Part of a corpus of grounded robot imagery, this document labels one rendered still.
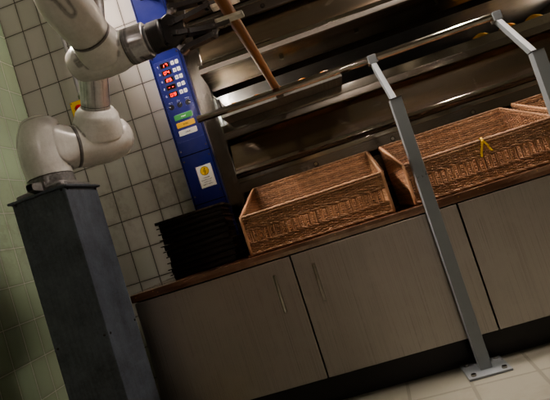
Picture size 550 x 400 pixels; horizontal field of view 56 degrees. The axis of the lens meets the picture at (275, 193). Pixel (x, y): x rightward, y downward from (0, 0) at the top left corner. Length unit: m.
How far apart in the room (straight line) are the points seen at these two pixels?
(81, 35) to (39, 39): 1.63
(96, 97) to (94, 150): 0.18
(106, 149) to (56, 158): 0.18
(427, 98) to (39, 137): 1.59
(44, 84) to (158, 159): 0.69
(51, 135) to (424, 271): 1.35
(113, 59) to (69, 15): 0.15
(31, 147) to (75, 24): 0.73
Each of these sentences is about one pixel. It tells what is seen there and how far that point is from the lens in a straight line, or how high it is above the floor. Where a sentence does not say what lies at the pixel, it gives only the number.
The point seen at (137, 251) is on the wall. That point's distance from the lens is 2.58.
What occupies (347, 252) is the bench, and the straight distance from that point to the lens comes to 1.85.
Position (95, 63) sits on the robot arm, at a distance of 1.34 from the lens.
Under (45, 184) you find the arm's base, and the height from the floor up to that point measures 1.02.
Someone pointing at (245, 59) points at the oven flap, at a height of 1.39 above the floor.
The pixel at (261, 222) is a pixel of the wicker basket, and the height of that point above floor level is 0.69.
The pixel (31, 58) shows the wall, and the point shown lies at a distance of 2.90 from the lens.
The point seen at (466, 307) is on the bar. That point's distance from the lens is 1.86.
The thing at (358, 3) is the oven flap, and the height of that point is 1.50.
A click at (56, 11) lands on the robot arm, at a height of 1.24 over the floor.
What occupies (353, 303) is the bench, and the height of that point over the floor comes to 0.32.
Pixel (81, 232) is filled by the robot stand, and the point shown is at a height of 0.84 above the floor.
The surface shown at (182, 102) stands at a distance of 2.50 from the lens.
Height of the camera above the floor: 0.68
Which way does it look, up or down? 3 degrees up
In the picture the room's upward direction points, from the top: 18 degrees counter-clockwise
